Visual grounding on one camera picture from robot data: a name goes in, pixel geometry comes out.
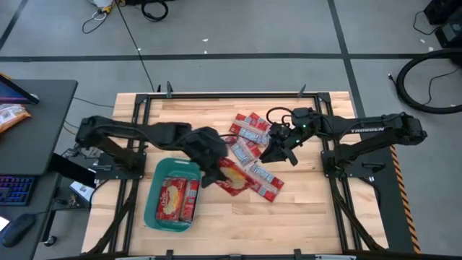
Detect black aluminium table frame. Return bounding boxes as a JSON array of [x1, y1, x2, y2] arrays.
[[82, 92, 389, 258]]

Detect black long floor cable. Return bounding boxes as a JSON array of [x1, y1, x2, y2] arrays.
[[115, 0, 157, 93]]

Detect backlit black keyboard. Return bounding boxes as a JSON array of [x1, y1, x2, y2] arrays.
[[0, 175, 37, 207]]

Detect white plug with yellow cable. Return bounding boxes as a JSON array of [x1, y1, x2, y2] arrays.
[[91, 0, 126, 20]]

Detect computer monitor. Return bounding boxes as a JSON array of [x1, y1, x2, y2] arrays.
[[0, 73, 40, 105]]

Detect white box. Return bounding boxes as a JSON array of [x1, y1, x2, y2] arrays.
[[69, 181, 96, 204]]

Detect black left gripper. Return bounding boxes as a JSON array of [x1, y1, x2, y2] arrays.
[[184, 126, 229, 189]]

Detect black thin cable with connector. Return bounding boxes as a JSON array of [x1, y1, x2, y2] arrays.
[[387, 66, 462, 108]]

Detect black desk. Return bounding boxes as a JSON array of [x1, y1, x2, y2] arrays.
[[0, 172, 61, 260], [0, 79, 79, 177]]

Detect teal plastic basket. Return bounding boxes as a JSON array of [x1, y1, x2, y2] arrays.
[[143, 157, 202, 233]]

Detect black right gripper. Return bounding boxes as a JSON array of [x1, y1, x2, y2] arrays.
[[258, 121, 308, 168]]

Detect black panel with hazard stripes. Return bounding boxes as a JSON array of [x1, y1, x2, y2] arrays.
[[355, 144, 422, 254]]

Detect large black hose ring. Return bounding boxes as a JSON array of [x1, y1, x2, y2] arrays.
[[395, 48, 462, 116]]

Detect black equipment box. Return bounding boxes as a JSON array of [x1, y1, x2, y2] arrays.
[[48, 152, 97, 189]]

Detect black computer mouse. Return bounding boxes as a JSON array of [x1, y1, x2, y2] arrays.
[[1, 213, 37, 248]]

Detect black coiled cable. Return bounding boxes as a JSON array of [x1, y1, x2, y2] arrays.
[[140, 0, 170, 22]]

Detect black thin floor cable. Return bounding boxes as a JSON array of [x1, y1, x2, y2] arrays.
[[73, 96, 115, 109]]

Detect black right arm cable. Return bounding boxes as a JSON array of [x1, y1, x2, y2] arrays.
[[266, 105, 294, 126]]

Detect orange snack bag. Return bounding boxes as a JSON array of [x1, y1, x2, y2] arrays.
[[0, 103, 32, 134]]

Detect black equipment case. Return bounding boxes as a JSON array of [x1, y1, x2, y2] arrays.
[[423, 0, 462, 50]]

